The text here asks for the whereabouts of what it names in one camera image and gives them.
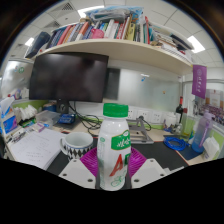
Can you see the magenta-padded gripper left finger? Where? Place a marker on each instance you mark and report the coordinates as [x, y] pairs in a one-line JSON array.
[[76, 171]]

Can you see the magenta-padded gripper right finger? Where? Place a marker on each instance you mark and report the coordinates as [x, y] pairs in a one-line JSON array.
[[148, 171]]

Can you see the white bottle with green cap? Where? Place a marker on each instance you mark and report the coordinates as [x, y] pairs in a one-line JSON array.
[[113, 150]]

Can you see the purple translucent water jug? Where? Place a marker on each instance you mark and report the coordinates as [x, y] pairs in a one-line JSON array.
[[201, 133]]

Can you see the black desk mat red edge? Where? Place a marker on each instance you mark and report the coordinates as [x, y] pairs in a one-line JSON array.
[[156, 156]]

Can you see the black white checkered mug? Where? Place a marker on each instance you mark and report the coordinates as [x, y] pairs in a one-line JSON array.
[[78, 143]]

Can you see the grey metal laptop stand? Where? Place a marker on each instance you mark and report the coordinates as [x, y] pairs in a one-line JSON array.
[[141, 135]]

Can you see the dark blue mouse pad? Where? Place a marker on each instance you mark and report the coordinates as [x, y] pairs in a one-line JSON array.
[[188, 153]]

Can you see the white paper notebook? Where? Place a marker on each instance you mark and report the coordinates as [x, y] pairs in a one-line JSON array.
[[35, 146]]

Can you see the small blue box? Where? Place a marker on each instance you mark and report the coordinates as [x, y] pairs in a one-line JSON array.
[[66, 118]]

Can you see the white jar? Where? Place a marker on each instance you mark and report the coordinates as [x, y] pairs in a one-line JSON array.
[[171, 120]]

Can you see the clear plastic box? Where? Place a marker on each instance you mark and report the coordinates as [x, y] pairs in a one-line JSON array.
[[46, 117]]

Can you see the white tissue pack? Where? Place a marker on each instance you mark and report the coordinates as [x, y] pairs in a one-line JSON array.
[[210, 148]]

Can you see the dark wine bottle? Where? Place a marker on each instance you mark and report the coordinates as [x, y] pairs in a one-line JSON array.
[[179, 111]]

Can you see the white crumpled tissue pile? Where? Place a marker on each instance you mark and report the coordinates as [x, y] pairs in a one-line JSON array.
[[26, 112]]

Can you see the blue tissue box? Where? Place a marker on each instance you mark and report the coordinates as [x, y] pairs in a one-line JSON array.
[[8, 120]]

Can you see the black computer monitor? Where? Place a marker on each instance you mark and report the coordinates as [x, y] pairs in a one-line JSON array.
[[66, 76]]

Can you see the purple hanging banner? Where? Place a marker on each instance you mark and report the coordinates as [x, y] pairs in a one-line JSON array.
[[199, 81]]

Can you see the white wall socket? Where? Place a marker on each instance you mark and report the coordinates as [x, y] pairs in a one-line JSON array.
[[143, 115], [156, 117]]

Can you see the wall photo poster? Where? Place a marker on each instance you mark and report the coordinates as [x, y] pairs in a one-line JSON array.
[[213, 106]]

